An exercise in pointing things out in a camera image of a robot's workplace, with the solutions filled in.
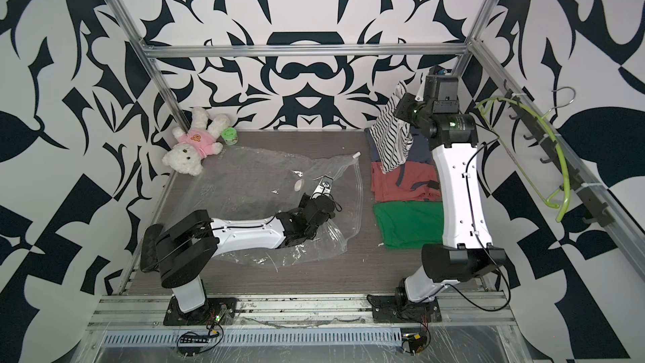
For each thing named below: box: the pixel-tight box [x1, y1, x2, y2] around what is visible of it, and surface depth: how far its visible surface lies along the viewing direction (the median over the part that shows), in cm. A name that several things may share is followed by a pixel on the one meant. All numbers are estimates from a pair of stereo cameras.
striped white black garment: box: [369, 80, 414, 174], surface depth 79 cm
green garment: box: [372, 200, 444, 250], surface depth 93 cm
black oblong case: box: [140, 223, 163, 273], surface depth 84 cm
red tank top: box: [371, 160, 442, 203], surface depth 102 cm
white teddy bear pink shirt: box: [161, 106, 231, 176], surface depth 108 cm
